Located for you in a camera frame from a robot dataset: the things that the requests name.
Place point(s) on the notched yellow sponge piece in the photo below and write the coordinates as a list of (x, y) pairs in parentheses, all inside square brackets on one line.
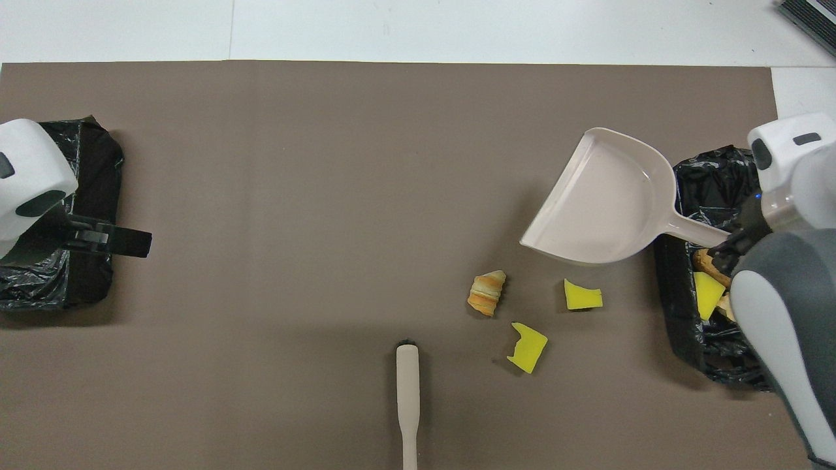
[(528, 348)]

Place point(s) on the brown bread roll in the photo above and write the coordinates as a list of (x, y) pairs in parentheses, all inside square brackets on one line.
[(705, 261)]

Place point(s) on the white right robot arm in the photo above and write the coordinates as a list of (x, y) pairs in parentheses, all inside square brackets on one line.
[(784, 313)]

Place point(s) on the open bin with black bag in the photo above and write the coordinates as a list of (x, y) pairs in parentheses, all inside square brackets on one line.
[(712, 189)]

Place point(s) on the yellow sponge wedge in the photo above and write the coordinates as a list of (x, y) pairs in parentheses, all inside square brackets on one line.
[(582, 297)]

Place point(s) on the bin wrapped in black bag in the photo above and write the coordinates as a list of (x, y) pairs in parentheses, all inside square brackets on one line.
[(98, 170)]

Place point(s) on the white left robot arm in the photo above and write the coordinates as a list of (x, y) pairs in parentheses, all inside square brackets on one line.
[(32, 170)]

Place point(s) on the pale flaky bread piece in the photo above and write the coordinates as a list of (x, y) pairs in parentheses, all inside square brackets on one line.
[(725, 308)]

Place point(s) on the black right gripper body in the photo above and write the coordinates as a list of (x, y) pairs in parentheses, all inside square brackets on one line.
[(754, 225)]

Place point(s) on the brown table mat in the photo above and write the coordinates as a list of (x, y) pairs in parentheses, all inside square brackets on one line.
[(326, 163)]

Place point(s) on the beige plastic dustpan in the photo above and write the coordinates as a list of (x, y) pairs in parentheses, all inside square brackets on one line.
[(607, 202)]

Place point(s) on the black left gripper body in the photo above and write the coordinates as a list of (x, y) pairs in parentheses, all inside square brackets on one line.
[(46, 238)]

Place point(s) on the green and yellow sponge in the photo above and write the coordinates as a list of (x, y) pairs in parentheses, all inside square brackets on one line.
[(707, 294)]

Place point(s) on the dark grey ribbed device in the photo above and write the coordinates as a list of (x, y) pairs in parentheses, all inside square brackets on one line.
[(810, 23)]

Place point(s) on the striped orange cream croissant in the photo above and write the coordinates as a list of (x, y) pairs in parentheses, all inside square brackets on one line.
[(486, 294)]

